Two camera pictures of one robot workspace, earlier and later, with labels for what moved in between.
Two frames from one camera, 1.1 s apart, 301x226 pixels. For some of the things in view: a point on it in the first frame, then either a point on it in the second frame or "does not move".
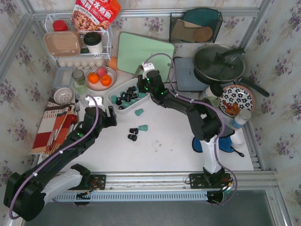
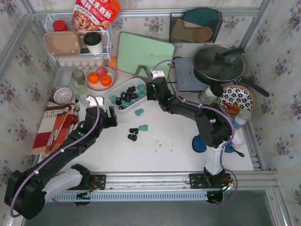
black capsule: (133, 137) does not move
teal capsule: (126, 104) does not move
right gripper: (143, 84) to (154, 88)
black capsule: (129, 92) does not move
